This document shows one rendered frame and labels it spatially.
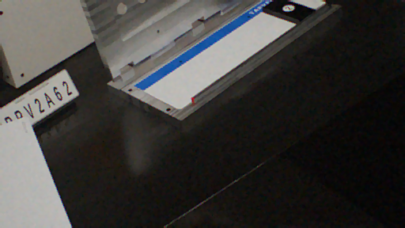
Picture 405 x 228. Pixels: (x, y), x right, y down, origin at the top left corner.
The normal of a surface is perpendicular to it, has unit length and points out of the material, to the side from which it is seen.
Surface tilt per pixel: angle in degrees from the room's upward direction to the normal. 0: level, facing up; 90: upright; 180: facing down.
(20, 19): 90
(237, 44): 0
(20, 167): 0
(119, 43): 81
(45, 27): 90
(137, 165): 0
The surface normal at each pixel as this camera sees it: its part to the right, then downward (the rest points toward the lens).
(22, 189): -0.17, -0.79
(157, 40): 0.64, 0.20
